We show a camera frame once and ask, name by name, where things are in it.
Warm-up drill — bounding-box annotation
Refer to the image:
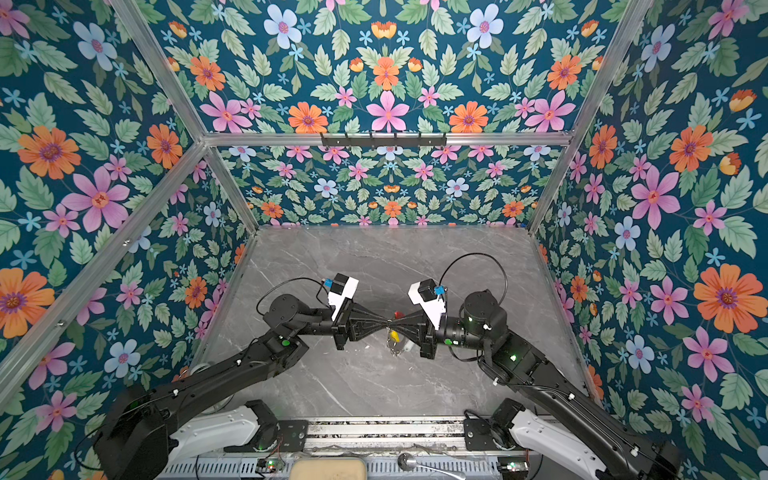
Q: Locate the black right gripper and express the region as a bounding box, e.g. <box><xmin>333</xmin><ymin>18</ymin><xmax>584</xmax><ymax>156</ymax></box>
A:
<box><xmin>390</xmin><ymin>310</ymin><xmax>493</xmax><ymax>362</ymax></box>

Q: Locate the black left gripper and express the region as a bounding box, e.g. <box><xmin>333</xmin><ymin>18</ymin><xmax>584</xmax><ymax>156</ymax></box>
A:
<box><xmin>293</xmin><ymin>297</ymin><xmax>390</xmax><ymax>354</ymax></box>

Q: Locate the metal keyring with red grip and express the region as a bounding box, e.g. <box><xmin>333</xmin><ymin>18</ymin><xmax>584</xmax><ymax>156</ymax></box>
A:
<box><xmin>387</xmin><ymin>329</ymin><xmax>413</xmax><ymax>356</ymax></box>

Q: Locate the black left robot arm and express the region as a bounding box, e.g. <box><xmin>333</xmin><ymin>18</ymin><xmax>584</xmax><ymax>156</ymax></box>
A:
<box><xmin>93</xmin><ymin>294</ymin><xmax>390</xmax><ymax>479</ymax></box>

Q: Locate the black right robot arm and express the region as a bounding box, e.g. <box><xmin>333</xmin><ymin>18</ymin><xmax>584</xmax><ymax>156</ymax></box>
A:
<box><xmin>389</xmin><ymin>290</ymin><xmax>682</xmax><ymax>479</ymax></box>

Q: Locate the round metal knob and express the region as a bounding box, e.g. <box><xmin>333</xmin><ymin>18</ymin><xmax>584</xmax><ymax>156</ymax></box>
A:
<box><xmin>397</xmin><ymin>452</ymin><xmax>418</xmax><ymax>471</ymax></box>

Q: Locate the beige pad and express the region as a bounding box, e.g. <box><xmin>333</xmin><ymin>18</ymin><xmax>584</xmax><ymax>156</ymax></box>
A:
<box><xmin>288</xmin><ymin>458</ymin><xmax>368</xmax><ymax>480</ymax></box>

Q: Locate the black hook rack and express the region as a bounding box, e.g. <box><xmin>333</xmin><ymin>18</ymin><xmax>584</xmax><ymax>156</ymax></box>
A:
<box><xmin>320</xmin><ymin>133</ymin><xmax>448</xmax><ymax>148</ymax></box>

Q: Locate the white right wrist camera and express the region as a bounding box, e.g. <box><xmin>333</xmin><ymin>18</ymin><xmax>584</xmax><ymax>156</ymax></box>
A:
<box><xmin>408</xmin><ymin>279</ymin><xmax>447</xmax><ymax>329</ymax></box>

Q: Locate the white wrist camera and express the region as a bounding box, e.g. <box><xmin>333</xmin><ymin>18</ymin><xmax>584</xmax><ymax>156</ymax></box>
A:
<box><xmin>323</xmin><ymin>273</ymin><xmax>359</xmax><ymax>321</ymax></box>
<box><xmin>408</xmin><ymin>279</ymin><xmax>447</xmax><ymax>329</ymax></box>

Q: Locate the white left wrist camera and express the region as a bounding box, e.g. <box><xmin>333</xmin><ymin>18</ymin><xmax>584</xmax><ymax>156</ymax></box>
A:
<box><xmin>323</xmin><ymin>273</ymin><xmax>359</xmax><ymax>321</ymax></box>

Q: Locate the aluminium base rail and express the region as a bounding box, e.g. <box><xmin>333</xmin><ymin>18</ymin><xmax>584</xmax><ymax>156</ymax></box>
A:
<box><xmin>161</xmin><ymin>415</ymin><xmax>529</xmax><ymax>457</ymax></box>

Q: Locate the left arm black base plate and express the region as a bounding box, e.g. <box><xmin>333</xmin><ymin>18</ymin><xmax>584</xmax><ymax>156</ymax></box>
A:
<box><xmin>250</xmin><ymin>420</ymin><xmax>309</xmax><ymax>453</ymax></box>

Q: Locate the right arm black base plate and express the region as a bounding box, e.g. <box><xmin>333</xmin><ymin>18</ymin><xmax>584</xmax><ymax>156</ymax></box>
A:
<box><xmin>463</xmin><ymin>411</ymin><xmax>519</xmax><ymax>451</ymax></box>

